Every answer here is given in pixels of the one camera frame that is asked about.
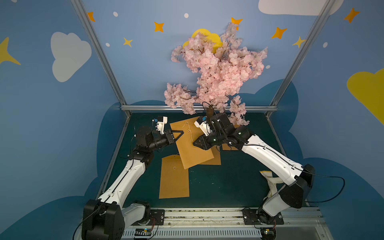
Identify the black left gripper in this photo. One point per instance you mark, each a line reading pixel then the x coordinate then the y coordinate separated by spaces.
pixel 170 137

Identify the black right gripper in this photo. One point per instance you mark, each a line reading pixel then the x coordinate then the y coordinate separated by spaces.
pixel 208 141

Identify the brown kraft envelope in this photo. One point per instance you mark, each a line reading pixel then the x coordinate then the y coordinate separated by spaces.
pixel 174 182
pixel 189 154
pixel 216 161

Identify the brown kraft file bag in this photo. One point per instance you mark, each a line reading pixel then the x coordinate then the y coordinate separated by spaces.
pixel 229 147

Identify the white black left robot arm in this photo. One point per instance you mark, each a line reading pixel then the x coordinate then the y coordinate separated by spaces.
pixel 106 218

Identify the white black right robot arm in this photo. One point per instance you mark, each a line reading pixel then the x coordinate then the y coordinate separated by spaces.
pixel 297 179

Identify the pink cherry blossom tree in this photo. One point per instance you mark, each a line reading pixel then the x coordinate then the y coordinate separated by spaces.
pixel 224 66

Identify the white yellow cloth strip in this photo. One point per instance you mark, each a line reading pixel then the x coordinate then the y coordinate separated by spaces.
pixel 272 182

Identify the left circuit board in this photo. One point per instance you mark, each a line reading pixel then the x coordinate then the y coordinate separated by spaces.
pixel 143 233

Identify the circuit board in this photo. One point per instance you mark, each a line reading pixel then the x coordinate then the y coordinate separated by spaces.
pixel 143 233
pixel 268 234

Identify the right circuit board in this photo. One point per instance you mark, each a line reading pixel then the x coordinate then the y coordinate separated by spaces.
pixel 268 234

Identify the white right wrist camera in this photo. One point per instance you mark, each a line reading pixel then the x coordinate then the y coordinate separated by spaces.
pixel 203 125

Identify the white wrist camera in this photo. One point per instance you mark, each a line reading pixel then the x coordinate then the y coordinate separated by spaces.
pixel 203 125
pixel 161 121

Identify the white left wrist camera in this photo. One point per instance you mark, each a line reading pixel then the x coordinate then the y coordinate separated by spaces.
pixel 161 121

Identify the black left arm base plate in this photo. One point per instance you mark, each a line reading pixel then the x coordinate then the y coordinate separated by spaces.
pixel 153 217

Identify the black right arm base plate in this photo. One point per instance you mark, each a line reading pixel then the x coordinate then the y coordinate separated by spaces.
pixel 259 217

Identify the aluminium front rail frame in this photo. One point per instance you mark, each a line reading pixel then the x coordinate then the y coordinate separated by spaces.
pixel 228 224

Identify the aluminium left corner post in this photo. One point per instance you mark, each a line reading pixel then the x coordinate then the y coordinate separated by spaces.
pixel 91 33

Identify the aluminium corner post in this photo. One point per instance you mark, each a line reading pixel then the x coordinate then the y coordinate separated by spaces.
pixel 91 33
pixel 311 37

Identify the aluminium right corner post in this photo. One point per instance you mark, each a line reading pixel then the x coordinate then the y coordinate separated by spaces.
pixel 311 37

